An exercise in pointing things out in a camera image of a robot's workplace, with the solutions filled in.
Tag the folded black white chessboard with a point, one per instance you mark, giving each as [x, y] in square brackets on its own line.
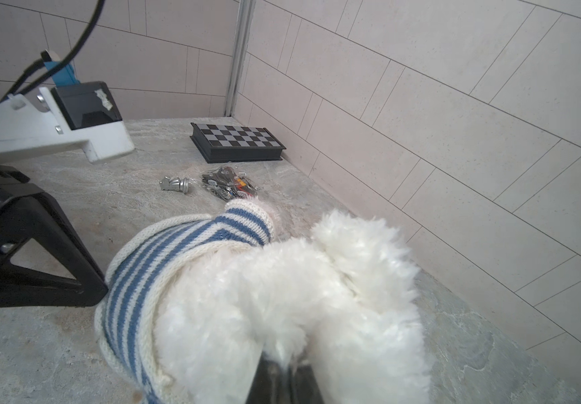
[224, 144]

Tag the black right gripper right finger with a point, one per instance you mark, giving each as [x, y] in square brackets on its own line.
[303, 386]

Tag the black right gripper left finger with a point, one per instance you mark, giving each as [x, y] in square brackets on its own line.
[268, 385]

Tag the aluminium corner post left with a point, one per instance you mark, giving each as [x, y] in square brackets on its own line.
[244, 20]

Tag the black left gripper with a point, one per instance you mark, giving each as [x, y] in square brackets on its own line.
[29, 213]

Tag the small silver chess piece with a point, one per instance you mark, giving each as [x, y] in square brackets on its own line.
[180, 185]

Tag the white teddy bear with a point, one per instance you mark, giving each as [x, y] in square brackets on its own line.
[341, 300]

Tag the clear bag of toy bricks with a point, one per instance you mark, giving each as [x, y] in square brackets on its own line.
[227, 184]

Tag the blue white striped shirt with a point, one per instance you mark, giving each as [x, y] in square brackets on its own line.
[141, 272]

